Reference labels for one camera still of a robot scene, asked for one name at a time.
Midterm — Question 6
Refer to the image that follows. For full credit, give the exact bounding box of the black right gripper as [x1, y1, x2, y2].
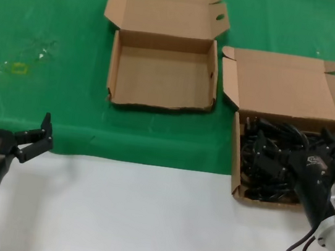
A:
[242, 116, 335, 231]

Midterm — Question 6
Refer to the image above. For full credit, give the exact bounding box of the cardboard box with round hole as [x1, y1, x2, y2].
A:
[91, 0, 235, 119]

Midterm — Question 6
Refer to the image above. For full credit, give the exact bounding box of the green tablecloth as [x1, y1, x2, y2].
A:
[0, 0, 335, 194]

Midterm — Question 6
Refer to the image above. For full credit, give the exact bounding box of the cardboard box holding cables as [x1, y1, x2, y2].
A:
[200, 45, 335, 218]

